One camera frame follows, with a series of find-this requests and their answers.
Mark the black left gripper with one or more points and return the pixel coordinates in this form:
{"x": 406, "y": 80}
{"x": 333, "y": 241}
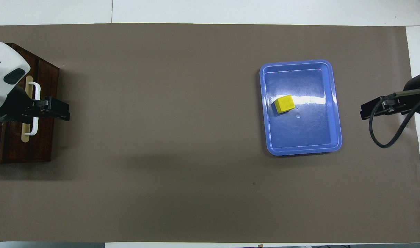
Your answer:
{"x": 17, "y": 106}

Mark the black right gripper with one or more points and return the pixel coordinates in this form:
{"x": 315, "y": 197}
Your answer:
{"x": 414, "y": 88}

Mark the yellow cube block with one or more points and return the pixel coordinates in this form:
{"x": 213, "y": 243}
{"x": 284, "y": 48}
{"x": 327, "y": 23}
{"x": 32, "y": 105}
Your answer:
{"x": 284, "y": 104}

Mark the blue plastic tray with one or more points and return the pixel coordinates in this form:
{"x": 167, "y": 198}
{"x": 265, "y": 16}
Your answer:
{"x": 299, "y": 134}

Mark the brown paper table mat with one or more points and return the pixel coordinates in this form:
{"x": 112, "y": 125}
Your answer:
{"x": 196, "y": 137}

